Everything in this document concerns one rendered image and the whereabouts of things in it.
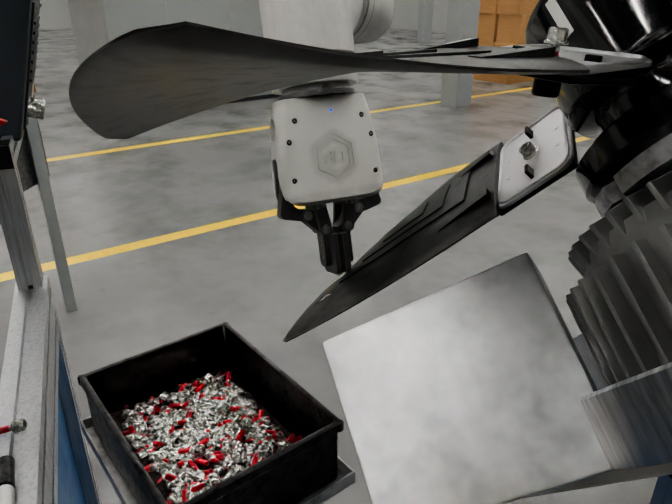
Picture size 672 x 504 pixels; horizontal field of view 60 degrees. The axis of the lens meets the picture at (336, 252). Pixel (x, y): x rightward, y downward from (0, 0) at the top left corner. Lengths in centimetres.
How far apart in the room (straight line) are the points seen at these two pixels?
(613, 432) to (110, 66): 28
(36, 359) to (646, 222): 61
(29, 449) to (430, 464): 37
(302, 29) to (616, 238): 32
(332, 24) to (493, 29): 827
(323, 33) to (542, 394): 35
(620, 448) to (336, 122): 36
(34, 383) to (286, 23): 44
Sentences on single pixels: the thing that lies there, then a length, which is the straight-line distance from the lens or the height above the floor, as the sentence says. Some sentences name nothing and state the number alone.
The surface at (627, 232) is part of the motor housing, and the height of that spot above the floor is 111.
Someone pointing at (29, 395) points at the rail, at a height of 86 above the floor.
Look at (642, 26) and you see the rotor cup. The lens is 40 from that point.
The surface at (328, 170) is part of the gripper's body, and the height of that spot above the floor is 108.
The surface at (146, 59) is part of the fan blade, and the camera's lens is 20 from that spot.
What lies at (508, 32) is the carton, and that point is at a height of 64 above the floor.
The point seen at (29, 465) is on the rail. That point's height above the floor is 86.
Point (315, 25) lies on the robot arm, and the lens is 55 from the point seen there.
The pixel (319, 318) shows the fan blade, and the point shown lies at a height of 97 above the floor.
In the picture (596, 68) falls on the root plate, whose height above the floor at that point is 119.
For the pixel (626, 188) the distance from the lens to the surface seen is 38.
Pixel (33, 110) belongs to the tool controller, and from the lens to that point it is 90.
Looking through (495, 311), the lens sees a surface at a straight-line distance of 37.
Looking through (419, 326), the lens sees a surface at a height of 103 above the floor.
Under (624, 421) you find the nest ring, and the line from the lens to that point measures 33.
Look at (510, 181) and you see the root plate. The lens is 46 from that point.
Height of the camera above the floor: 123
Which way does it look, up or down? 25 degrees down
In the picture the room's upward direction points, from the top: straight up
